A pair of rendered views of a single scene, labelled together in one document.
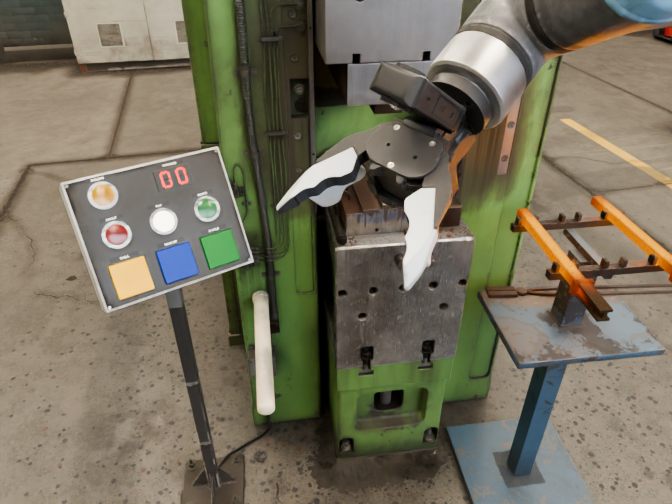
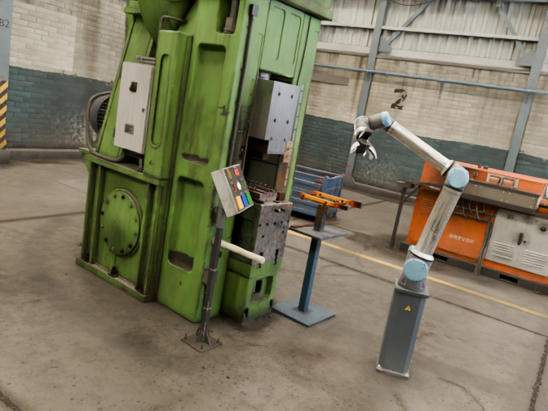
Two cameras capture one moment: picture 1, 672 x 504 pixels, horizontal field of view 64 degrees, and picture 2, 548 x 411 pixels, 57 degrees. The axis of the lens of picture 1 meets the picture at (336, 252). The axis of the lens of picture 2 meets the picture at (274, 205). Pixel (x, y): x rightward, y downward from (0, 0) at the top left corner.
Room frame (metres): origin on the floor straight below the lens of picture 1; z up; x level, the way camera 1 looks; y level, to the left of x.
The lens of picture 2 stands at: (-1.29, 2.39, 1.63)
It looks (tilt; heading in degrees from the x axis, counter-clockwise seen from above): 12 degrees down; 314
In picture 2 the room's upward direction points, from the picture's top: 10 degrees clockwise
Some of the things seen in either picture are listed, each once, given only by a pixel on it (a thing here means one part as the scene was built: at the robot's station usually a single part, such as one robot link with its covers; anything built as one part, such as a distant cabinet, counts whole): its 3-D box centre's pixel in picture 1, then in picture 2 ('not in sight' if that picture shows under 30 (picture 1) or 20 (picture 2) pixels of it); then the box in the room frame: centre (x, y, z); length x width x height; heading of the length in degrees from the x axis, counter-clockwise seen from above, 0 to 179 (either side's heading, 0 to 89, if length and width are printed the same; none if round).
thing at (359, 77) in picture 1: (372, 59); (254, 142); (1.44, -0.09, 1.32); 0.42 x 0.20 x 0.10; 8
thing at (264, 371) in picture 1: (263, 348); (238, 250); (1.10, 0.20, 0.62); 0.44 x 0.05 x 0.05; 8
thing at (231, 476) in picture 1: (211, 476); (202, 336); (1.08, 0.42, 0.05); 0.22 x 0.22 x 0.09; 8
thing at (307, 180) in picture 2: not in sight; (297, 189); (3.88, -3.36, 0.36); 1.20 x 0.80 x 0.72; 19
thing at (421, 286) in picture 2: not in sight; (413, 279); (0.22, -0.58, 0.65); 0.19 x 0.19 x 0.10
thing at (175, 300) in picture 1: (191, 373); (214, 266); (1.08, 0.41, 0.54); 0.04 x 0.04 x 1.08; 8
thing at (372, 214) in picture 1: (367, 183); (246, 189); (1.44, -0.09, 0.96); 0.42 x 0.20 x 0.09; 8
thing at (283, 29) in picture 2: not in sight; (259, 37); (1.60, -0.12, 2.06); 0.44 x 0.41 x 0.47; 8
